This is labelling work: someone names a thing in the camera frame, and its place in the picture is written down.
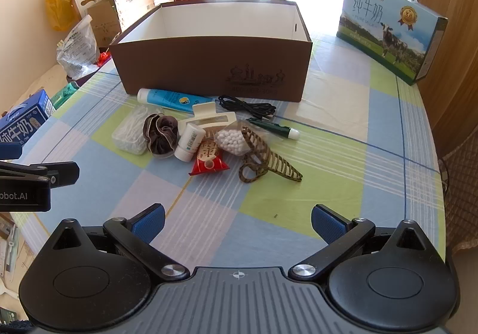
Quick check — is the green tube with white cap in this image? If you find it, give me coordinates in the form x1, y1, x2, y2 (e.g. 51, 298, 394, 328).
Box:
246, 117, 301, 140

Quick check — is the brown cardboard carrier with white handle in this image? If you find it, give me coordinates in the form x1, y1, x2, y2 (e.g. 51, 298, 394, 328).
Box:
72, 0, 122, 47

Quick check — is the brown hair scrunchie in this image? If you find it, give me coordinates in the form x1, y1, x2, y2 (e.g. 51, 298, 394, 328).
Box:
143, 114, 180, 159

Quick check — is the white printed plastic bag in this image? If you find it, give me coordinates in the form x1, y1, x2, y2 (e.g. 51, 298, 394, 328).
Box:
56, 15, 101, 79

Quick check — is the clear bag of white beads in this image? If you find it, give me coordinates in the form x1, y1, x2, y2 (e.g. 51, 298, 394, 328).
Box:
215, 118, 269, 156

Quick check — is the blue toothpaste tube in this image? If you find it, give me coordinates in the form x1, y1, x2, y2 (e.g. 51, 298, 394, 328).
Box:
137, 88, 217, 112

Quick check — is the small green box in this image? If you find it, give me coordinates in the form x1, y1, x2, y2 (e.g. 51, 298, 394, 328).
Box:
50, 81, 79, 110

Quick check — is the desktop with checked tablecloth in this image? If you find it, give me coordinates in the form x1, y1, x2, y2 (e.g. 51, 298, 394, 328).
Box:
0, 31, 449, 334

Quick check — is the woven chair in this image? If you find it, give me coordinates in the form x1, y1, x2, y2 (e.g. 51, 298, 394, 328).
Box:
437, 132, 478, 254

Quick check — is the dark blue milk carton box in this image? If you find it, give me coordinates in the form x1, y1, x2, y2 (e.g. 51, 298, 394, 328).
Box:
0, 89, 56, 153

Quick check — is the red snack packet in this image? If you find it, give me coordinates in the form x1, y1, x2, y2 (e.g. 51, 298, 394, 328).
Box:
189, 140, 231, 177

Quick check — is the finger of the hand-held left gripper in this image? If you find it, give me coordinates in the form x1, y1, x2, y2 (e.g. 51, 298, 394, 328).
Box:
0, 143, 23, 161
0, 161, 80, 190

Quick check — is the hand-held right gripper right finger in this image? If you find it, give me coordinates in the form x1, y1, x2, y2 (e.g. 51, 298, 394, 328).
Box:
288, 203, 444, 282

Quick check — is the cream hair claw clip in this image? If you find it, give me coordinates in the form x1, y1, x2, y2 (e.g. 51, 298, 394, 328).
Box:
177, 102, 238, 140

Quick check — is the black usb cable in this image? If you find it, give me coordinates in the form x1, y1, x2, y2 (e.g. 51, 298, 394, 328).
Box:
217, 95, 277, 122

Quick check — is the brown cardboard box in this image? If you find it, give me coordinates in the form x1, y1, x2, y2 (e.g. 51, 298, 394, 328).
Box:
108, 0, 313, 103

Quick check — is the clear box of cotton swabs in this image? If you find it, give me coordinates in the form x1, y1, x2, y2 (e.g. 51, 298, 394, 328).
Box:
111, 106, 165, 155

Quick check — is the olive woven cone hair clip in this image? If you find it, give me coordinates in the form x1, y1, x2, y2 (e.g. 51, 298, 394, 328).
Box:
238, 127, 304, 184

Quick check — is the blue milk gift box with cow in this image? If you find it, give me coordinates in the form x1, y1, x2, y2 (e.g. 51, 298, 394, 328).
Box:
336, 0, 449, 86

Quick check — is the small white bottle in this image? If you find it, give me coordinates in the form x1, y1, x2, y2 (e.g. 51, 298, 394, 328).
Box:
174, 124, 205, 162

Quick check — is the white printed carton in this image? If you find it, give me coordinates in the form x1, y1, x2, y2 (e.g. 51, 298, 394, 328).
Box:
114, 0, 155, 34

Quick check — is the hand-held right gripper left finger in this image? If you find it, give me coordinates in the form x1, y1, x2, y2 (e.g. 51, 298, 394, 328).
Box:
48, 203, 191, 282

